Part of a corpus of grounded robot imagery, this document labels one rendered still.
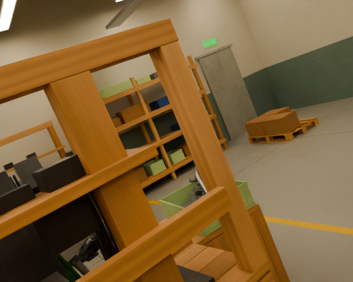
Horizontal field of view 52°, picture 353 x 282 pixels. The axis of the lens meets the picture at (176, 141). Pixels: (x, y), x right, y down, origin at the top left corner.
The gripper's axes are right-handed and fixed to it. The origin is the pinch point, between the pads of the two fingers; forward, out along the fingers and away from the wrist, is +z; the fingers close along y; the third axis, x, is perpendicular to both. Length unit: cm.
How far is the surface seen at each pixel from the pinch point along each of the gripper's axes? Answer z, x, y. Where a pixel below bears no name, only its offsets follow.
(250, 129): -447, -145, -433
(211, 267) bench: -38, 38, -26
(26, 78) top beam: -21, -20, 70
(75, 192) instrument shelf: -9.0, 6.9, 47.1
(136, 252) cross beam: -11.0, 26.5, 27.8
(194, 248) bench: -47, 21, -45
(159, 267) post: -14.8, 31.5, 15.3
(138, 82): -346, -349, -339
